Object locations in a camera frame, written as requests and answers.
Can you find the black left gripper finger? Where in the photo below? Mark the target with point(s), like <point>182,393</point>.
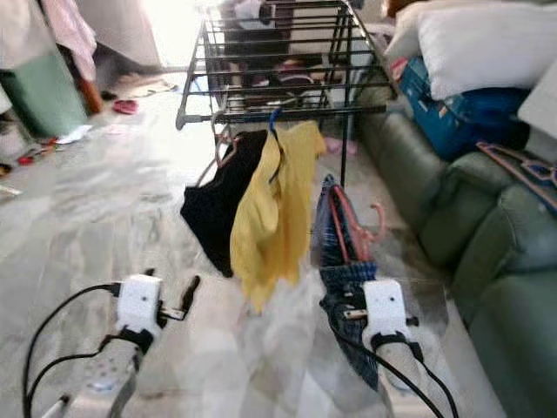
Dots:
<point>190,294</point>

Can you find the blue plaid shorts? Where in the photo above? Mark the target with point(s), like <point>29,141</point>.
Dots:
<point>344,287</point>

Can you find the blue clothes hanger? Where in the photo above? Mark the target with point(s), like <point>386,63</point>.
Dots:
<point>274,122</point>

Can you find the blue plastic hanger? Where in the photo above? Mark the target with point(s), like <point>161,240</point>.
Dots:
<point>544,174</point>

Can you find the black garment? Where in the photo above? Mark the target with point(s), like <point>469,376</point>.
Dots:
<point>222,209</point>

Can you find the yellow shirt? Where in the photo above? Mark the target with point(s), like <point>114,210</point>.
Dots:
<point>274,226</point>

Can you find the grey-green leather sofa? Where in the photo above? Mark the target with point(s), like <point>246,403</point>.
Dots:
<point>513,287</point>

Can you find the black metal drying rack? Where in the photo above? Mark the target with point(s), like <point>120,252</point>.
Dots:
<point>305,113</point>

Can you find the blue storage bag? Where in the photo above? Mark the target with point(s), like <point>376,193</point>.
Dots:
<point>461,122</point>

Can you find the green plastic bin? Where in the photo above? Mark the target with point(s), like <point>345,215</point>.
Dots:
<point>43,100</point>

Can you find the beige curtain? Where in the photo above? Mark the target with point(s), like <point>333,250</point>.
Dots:
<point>122,30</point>

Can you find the pink hanging cloth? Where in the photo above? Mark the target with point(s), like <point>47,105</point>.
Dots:
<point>71,35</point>

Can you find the white pillow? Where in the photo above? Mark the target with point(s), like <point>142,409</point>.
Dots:
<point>483,48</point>

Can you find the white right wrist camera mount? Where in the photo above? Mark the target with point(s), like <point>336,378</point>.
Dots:
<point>385,309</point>

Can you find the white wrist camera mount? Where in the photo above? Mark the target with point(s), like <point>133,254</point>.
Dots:
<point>139,303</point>
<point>385,309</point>

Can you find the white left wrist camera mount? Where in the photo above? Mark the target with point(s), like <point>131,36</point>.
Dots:
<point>139,303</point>

